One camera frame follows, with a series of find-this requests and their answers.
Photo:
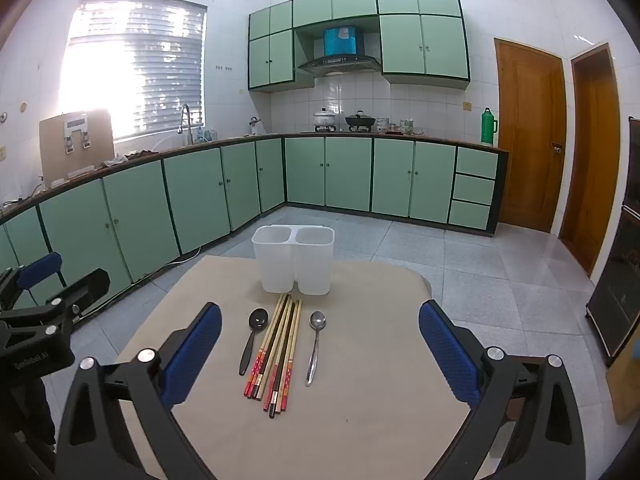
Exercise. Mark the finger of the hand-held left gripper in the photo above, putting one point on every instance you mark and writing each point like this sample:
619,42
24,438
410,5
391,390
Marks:
87,285
42,267

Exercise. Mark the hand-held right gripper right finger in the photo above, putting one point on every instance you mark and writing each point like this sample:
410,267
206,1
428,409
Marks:
445,350

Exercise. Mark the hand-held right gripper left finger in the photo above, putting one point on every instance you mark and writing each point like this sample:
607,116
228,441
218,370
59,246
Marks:
195,355

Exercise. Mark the bundle of wooden chopsticks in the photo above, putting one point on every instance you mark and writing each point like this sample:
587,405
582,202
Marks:
265,344

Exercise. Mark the black spoon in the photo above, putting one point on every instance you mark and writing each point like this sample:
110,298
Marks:
258,320

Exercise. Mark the white two-compartment utensil holder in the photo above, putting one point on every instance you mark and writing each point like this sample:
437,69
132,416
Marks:
272,265

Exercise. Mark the metal spoon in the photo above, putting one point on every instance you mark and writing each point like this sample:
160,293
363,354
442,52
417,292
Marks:
317,321

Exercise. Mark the cardboard box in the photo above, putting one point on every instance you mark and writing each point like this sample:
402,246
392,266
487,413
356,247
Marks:
52,152

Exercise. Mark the dark cloth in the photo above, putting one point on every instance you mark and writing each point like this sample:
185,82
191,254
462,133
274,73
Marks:
127,157

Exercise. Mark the black glass-front cabinet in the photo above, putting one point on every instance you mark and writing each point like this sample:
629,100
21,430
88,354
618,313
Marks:
615,300

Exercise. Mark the tan wooden board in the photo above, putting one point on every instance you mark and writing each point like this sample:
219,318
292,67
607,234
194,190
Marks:
625,385

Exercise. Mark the clear plastic bottle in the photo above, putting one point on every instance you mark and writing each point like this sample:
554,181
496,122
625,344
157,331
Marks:
207,135

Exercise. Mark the metal kitchen faucet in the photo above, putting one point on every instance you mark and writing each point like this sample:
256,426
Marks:
187,120

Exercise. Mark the patterned ceramic jar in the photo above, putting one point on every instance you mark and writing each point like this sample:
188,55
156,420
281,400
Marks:
383,125
407,126

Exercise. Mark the green thermos flask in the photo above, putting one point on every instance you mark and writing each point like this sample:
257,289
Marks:
488,127

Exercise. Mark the wooden door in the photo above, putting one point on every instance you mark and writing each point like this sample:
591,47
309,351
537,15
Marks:
592,160
530,135

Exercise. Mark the window with white blinds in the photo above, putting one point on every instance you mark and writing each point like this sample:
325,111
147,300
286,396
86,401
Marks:
150,60

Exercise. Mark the black wok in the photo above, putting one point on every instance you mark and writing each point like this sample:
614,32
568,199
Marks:
360,121

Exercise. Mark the white cooking pot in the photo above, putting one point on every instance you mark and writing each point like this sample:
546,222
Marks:
324,119

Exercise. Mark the black range hood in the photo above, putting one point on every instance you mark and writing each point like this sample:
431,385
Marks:
340,63

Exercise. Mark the blue hood chimney cover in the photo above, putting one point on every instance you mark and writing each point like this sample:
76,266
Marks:
341,40

